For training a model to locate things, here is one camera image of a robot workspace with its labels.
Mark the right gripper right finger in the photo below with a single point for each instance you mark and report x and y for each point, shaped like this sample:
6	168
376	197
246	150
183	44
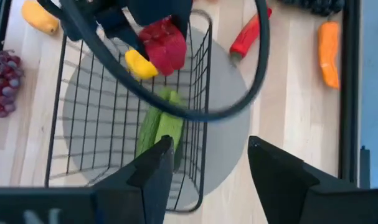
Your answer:
294	193

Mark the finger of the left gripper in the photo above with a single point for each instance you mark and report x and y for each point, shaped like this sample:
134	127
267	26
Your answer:
123	34
182	25

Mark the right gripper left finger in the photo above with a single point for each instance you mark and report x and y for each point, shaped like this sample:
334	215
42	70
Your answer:
148	193

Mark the red bumpy fruit block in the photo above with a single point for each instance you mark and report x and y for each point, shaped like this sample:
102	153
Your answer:
163	49

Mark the yellow lemon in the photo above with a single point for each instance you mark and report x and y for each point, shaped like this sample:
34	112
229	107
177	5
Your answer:
139	65

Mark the long green cucumber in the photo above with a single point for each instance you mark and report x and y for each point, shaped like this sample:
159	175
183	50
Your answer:
148	127

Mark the long red pepper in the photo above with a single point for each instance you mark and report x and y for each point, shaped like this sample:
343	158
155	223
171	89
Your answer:
248	35

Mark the short green cucumber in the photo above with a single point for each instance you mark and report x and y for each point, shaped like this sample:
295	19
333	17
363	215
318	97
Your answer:
170	124

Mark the yellow mango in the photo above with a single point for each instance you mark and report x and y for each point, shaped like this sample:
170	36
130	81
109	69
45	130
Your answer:
39	17

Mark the black plastic grape bunch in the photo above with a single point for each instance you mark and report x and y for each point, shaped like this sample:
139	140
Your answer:
316	6

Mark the long orange pepper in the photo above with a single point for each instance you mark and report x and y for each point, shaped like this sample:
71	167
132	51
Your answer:
328	53

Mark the grey round mat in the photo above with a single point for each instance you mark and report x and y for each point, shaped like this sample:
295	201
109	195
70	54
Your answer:
226	140

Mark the dark red grape bunch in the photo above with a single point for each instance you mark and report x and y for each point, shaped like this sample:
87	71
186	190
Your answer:
3	84

